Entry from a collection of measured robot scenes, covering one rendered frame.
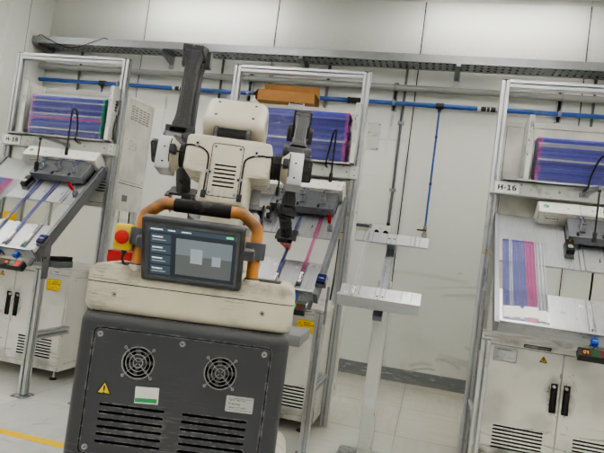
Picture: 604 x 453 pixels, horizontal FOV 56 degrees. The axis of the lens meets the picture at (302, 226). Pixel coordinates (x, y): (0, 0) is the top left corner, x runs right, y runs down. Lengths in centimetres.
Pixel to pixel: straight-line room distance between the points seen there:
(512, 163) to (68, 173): 244
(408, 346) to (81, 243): 294
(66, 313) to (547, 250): 253
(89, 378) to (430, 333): 325
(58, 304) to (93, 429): 190
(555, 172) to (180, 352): 210
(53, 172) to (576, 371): 290
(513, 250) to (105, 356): 192
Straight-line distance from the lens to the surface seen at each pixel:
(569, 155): 305
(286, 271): 265
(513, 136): 322
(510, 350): 284
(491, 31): 480
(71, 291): 344
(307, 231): 285
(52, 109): 378
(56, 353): 349
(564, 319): 260
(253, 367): 149
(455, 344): 448
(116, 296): 153
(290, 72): 326
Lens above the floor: 92
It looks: 2 degrees up
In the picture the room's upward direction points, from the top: 7 degrees clockwise
